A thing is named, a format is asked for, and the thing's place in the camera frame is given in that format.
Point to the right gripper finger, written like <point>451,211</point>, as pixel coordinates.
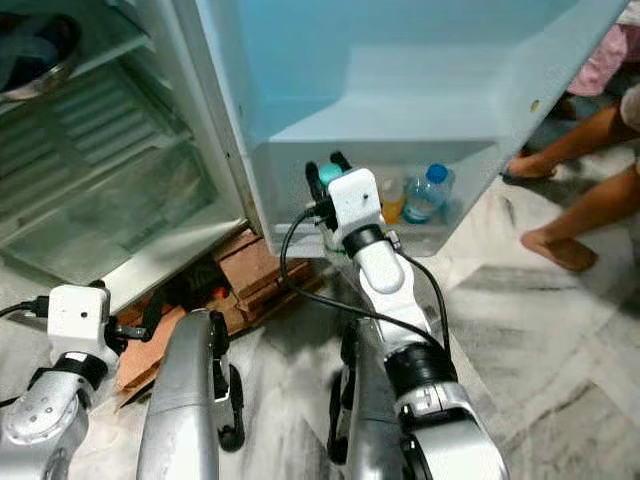
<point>340,160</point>
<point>312,180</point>

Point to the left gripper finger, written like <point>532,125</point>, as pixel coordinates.
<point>152,315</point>

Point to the teal cap bottle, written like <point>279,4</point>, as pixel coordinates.
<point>330,175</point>

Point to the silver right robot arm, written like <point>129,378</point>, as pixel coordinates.
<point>400,300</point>

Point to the silver fridge door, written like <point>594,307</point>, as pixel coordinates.
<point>410,60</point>

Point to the silver fridge cabinet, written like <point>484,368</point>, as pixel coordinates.
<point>190,120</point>

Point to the clear fridge shelf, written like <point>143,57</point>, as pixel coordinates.
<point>110,35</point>

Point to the white door bin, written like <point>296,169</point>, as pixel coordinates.
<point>280,210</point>
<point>400,100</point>

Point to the orange drink bottle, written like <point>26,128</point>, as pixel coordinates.
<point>392,205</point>

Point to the silver left robot leg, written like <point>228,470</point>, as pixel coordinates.
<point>185,400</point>

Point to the silver robot leg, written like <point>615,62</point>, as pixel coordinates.
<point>185,400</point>
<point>365,420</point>

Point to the wooden pallet stand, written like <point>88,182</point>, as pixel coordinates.
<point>250,270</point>

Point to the blue cap water bottle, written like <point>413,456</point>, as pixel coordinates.
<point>428,195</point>

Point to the clear crisper drawer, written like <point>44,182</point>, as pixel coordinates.
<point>110,215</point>

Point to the clear ribbed drawer cover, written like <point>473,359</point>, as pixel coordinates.
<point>90,120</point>

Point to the silver right robot leg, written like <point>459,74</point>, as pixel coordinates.
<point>365,420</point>

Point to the person's bare leg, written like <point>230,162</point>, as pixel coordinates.
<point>580,225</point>
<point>570,140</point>

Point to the steel bowl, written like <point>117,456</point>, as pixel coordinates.
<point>30,60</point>

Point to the person in pink clothes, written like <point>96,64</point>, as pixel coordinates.
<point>605,55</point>

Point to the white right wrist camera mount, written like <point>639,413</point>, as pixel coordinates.
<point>355,200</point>

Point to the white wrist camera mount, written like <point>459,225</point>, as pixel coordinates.
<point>355,200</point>
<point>80,320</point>

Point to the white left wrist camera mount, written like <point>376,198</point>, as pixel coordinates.
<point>80,320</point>

